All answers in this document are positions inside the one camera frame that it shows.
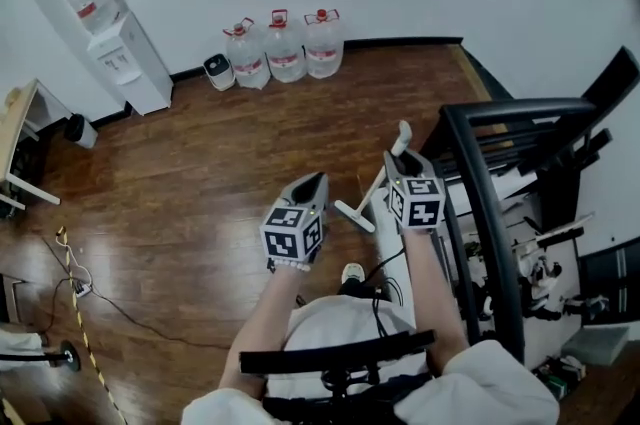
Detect white broom with wooden handle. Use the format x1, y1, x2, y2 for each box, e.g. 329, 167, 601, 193
333, 119, 414, 235

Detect person's right forearm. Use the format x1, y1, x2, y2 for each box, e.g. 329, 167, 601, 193
399, 227, 474, 377

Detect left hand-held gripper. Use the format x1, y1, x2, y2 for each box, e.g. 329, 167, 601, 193
258, 171, 330, 265

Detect black cabinet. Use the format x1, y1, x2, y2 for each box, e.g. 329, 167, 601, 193
577, 240, 640, 327

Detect grey box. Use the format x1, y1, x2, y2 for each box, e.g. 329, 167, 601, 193
562, 325, 631, 367

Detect black staircase post and treads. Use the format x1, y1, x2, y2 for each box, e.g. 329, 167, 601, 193
519, 45, 640, 179

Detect person's left forearm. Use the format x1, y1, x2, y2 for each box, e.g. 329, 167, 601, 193
218, 265, 310, 392

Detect white bead bracelet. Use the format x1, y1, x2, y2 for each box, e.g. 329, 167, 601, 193
269, 258, 312, 273

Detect person's white shoe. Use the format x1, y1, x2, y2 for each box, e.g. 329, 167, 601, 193
340, 262, 365, 287

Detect white water dispenser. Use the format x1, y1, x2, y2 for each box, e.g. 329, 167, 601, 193
87, 11, 174, 117

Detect clear water jug red cap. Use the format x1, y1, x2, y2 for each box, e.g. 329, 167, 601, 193
263, 8, 307, 84
222, 16, 271, 89
302, 7, 345, 79

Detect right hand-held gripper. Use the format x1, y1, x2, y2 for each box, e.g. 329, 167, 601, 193
383, 148, 447, 232

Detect light wooden desk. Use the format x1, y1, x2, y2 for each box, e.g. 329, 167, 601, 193
0, 78, 71, 212

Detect white and black machine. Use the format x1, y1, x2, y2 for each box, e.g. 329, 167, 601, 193
517, 242, 566, 314

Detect person's white shirt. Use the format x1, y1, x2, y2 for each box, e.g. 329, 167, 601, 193
182, 295, 560, 425

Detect yellow and black striped tape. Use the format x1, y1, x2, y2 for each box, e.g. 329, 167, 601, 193
55, 226, 129, 425

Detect black metal stair railing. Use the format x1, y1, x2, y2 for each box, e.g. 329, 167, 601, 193
438, 96, 599, 364

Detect white board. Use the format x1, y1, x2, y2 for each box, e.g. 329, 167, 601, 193
534, 211, 596, 244

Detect black floor cable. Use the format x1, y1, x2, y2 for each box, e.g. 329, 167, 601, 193
87, 290, 236, 349

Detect black round base stand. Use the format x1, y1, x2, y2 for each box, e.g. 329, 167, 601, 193
0, 340, 81, 373

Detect small white appliance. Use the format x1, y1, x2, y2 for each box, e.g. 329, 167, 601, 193
202, 54, 236, 92

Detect black chest harness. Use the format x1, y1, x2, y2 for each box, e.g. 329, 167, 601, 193
238, 330, 437, 425

